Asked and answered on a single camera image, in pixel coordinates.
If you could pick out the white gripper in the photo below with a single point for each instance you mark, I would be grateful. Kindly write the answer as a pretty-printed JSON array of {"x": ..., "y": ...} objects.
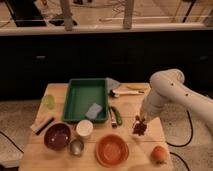
[{"x": 152, "y": 104}]

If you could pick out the dark red grape bunch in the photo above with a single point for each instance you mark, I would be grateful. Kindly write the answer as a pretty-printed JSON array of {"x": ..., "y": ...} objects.
[{"x": 139, "y": 126}]

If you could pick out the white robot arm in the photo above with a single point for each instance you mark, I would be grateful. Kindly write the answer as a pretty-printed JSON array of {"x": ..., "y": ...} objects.
[{"x": 168, "y": 85}]

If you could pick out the orange red bowl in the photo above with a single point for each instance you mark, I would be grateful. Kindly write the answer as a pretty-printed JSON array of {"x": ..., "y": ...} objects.
[{"x": 111, "y": 150}]

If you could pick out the purple bowl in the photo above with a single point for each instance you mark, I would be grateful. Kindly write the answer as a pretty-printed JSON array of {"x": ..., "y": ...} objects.
[{"x": 57, "y": 136}]

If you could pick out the wooden table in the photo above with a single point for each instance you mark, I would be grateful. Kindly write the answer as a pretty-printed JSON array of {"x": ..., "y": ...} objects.
[{"x": 38, "y": 157}]

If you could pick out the yellow banana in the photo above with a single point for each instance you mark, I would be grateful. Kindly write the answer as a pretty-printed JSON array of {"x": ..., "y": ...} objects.
[{"x": 136, "y": 87}]

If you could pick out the peach apple fruit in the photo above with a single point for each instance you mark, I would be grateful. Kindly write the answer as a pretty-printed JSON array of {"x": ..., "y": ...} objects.
[{"x": 159, "y": 154}]

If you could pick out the blue sponge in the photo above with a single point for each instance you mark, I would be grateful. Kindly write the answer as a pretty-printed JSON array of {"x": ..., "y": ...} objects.
[{"x": 93, "y": 111}]

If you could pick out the white cup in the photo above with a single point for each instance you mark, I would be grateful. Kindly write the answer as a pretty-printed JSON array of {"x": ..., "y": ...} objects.
[{"x": 84, "y": 128}]

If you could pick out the green plastic tray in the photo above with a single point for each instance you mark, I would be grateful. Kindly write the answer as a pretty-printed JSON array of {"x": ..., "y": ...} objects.
[{"x": 81, "y": 95}]

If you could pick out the small metal cup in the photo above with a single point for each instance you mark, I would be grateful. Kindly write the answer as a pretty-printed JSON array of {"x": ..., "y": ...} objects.
[{"x": 76, "y": 147}]

